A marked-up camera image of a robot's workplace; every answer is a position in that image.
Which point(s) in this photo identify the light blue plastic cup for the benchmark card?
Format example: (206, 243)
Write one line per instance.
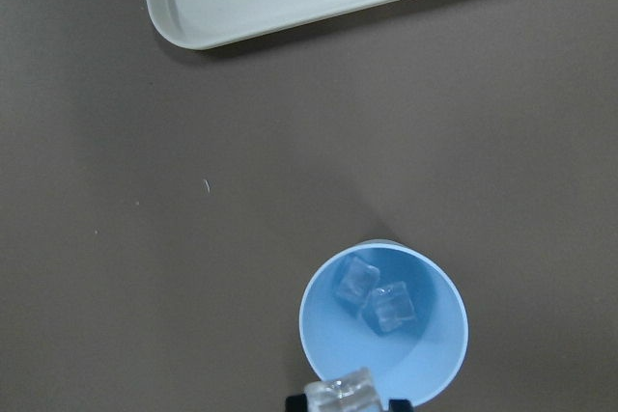
(416, 362)

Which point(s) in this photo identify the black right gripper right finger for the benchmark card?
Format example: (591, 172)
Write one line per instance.
(399, 405)

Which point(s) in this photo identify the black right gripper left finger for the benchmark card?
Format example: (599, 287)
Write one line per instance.
(296, 403)

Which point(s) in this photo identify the ice cube in cup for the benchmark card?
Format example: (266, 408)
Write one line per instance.
(357, 279)
(389, 308)

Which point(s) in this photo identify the clear ice cube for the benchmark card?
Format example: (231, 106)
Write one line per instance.
(353, 392)

